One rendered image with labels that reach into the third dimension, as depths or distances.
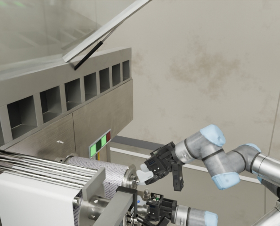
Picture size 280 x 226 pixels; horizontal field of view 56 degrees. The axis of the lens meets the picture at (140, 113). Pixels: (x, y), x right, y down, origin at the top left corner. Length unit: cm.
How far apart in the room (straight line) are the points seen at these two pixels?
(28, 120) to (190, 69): 264
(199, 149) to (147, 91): 287
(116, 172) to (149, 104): 279
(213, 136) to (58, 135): 62
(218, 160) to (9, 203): 59
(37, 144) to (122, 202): 51
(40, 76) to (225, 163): 69
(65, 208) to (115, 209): 13
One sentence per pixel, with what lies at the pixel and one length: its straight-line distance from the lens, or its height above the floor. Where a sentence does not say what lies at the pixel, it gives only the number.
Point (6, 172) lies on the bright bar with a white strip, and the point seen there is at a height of 144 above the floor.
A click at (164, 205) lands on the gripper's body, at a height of 114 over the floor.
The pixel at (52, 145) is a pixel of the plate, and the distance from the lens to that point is 112.
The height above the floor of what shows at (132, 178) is 129.
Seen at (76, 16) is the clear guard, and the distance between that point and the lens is 77.
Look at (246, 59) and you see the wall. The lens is 332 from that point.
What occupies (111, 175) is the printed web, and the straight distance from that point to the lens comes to 98.
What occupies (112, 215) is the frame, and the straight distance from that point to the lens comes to 60.
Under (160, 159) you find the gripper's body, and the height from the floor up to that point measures 138.
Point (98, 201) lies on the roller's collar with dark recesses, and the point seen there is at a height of 137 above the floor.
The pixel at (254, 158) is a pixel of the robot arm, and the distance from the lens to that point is 92.
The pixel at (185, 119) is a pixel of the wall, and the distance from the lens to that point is 361.
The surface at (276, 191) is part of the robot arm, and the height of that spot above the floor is 124.
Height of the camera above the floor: 183
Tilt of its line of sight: 20 degrees down
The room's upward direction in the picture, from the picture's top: straight up
